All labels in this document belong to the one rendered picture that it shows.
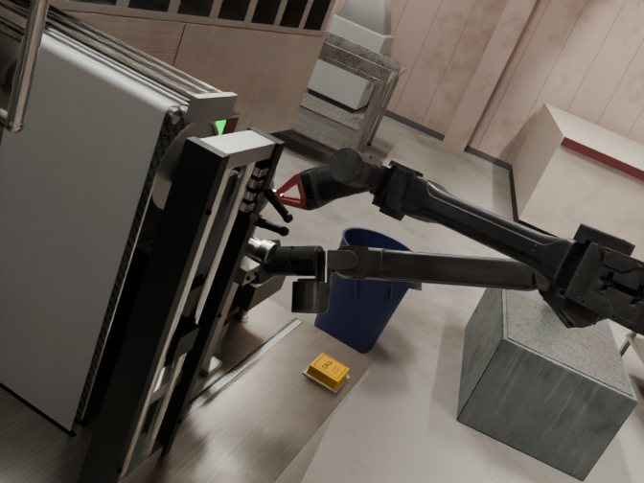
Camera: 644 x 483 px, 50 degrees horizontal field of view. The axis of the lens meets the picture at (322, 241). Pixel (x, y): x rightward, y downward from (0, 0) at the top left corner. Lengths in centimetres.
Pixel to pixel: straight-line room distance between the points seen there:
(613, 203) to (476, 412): 382
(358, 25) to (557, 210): 338
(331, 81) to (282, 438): 757
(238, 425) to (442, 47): 824
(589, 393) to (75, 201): 265
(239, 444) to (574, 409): 230
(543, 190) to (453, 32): 320
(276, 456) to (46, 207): 56
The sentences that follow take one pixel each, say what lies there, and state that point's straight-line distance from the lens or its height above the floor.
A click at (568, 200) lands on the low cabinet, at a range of 674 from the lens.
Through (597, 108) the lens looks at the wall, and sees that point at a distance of 938.
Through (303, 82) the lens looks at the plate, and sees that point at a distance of 212.
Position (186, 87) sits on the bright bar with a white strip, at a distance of 95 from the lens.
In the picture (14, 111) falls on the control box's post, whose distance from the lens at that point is 75.
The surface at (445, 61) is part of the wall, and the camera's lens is 925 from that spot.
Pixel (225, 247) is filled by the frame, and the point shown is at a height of 127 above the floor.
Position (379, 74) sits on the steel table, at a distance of 569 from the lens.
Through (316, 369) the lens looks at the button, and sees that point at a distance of 144.
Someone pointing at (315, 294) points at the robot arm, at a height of 112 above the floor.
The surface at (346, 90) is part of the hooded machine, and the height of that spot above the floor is 23.
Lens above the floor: 168
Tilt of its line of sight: 22 degrees down
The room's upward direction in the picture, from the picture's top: 23 degrees clockwise
